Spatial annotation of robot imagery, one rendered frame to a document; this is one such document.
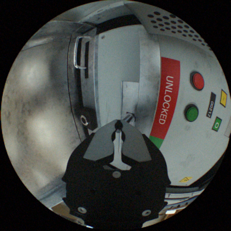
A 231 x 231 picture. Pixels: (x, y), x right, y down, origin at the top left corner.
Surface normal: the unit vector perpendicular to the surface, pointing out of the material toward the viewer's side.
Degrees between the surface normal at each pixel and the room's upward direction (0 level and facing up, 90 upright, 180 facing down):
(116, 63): 90
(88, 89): 90
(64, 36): 0
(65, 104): 0
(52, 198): 90
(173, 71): 90
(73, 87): 0
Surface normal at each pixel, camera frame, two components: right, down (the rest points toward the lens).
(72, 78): 0.84, 0.25
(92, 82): -0.54, 0.39
